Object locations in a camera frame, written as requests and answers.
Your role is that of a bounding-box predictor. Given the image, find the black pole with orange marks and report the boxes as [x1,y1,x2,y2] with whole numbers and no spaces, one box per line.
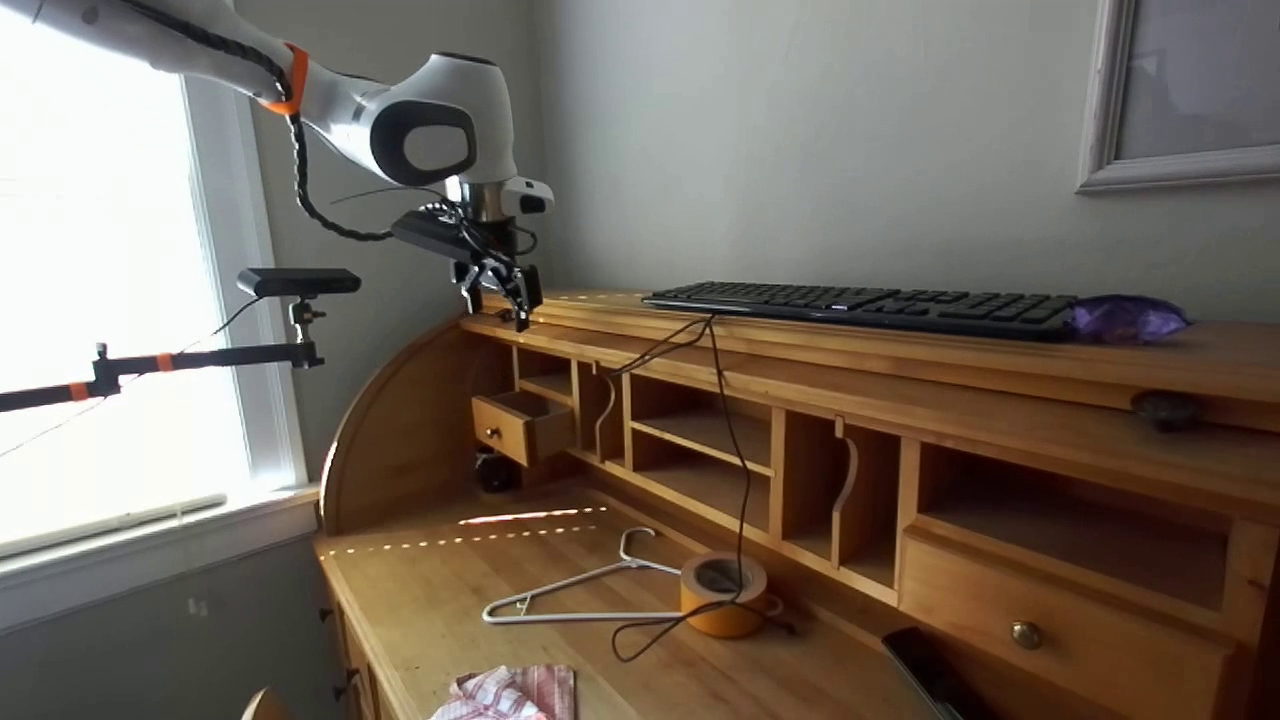
[0,295,330,416]

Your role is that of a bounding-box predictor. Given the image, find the small black oval object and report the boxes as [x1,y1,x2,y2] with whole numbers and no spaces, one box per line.
[1127,389,1210,434]

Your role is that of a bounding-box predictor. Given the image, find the small black round object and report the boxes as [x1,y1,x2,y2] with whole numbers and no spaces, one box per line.
[473,451,525,501]

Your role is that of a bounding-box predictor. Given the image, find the white wire clothes hanger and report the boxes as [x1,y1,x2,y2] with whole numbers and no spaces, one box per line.
[474,523,698,633]

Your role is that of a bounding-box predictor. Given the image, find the silver picture frame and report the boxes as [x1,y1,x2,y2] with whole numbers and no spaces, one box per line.
[1073,0,1280,199]

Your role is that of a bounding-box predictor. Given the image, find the wide wooden desk drawer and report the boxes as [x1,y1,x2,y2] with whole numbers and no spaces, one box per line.
[898,517,1250,720]

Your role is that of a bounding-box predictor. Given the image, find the white window frame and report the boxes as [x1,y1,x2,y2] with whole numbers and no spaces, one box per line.
[0,0,328,633]

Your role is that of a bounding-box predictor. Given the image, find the black stereo camera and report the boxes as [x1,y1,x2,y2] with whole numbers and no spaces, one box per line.
[230,262,363,298]

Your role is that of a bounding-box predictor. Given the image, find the black keyboard cable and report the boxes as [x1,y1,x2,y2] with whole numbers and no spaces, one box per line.
[585,313,808,668]

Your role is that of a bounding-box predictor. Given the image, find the black computer keyboard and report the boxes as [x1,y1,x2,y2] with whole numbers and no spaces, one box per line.
[640,276,1088,344]

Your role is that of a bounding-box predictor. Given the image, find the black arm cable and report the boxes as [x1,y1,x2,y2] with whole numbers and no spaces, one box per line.
[122,0,404,249]

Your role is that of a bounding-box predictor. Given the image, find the red white striped towel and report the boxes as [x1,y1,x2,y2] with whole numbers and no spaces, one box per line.
[426,661,578,720]

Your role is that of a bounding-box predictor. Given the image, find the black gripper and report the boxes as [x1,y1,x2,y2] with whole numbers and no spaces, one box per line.
[449,213,546,335]

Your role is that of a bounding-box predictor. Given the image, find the wooden roll-top desk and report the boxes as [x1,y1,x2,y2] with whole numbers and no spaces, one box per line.
[313,289,1280,720]

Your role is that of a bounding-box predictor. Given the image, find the small wooden desk drawer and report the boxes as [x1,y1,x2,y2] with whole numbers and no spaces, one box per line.
[462,384,578,473]

